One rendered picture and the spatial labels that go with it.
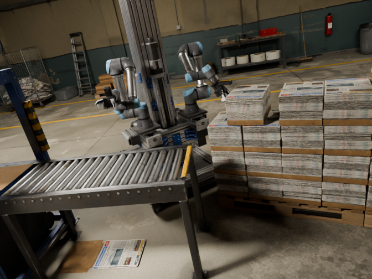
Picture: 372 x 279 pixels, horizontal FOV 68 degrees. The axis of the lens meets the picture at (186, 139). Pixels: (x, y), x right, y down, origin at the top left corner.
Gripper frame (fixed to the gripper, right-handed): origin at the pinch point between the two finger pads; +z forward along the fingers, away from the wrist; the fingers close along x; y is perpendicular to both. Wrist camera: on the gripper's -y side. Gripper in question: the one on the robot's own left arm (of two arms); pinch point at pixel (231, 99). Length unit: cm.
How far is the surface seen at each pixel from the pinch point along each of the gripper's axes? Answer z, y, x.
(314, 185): 89, -23, 18
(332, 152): 69, -47, 19
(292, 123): 36, -36, 19
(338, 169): 83, -44, 19
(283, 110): 25.3, -35.5, 18.0
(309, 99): 27, -54, 18
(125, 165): -11, 59, 82
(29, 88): -315, 625, -315
